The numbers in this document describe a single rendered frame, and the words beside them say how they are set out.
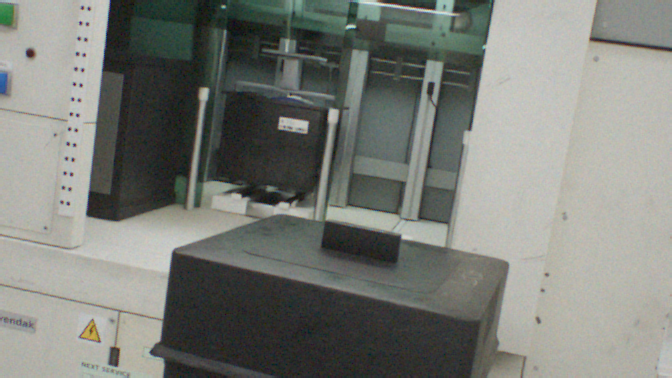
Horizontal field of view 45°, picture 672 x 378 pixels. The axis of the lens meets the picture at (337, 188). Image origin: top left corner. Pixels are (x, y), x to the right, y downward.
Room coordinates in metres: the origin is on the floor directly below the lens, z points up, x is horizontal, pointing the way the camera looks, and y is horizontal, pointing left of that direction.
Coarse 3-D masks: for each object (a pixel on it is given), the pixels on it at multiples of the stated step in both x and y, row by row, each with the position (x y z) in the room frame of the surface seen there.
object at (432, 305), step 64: (192, 256) 0.71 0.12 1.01; (256, 256) 0.75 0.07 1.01; (320, 256) 0.78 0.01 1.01; (384, 256) 0.80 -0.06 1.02; (448, 256) 0.88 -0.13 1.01; (192, 320) 0.71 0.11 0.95; (256, 320) 0.69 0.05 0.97; (320, 320) 0.68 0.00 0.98; (384, 320) 0.66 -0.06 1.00; (448, 320) 0.65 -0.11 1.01
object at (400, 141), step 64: (0, 0) 1.22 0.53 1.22; (0, 64) 1.22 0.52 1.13; (256, 64) 2.08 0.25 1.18; (320, 64) 2.04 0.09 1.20; (384, 64) 2.02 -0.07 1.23; (448, 64) 1.99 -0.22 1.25; (384, 128) 2.02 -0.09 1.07; (448, 128) 1.99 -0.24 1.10; (384, 192) 2.01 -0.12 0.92; (448, 192) 1.98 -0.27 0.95
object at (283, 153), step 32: (288, 64) 1.76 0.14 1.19; (256, 96) 1.68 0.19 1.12; (320, 96) 1.75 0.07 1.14; (224, 128) 1.69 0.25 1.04; (256, 128) 1.68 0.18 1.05; (288, 128) 1.67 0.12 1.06; (320, 128) 1.65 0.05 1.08; (224, 160) 1.69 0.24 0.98; (256, 160) 1.68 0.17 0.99; (288, 160) 1.67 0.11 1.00; (320, 160) 1.68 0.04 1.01; (256, 192) 1.80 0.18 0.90
